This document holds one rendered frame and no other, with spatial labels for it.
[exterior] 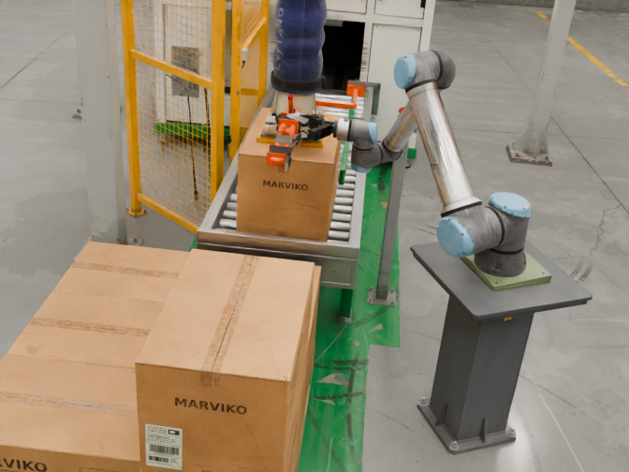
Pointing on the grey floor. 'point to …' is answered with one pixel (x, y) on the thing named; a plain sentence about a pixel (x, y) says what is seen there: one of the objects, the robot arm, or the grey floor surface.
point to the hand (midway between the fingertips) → (287, 125)
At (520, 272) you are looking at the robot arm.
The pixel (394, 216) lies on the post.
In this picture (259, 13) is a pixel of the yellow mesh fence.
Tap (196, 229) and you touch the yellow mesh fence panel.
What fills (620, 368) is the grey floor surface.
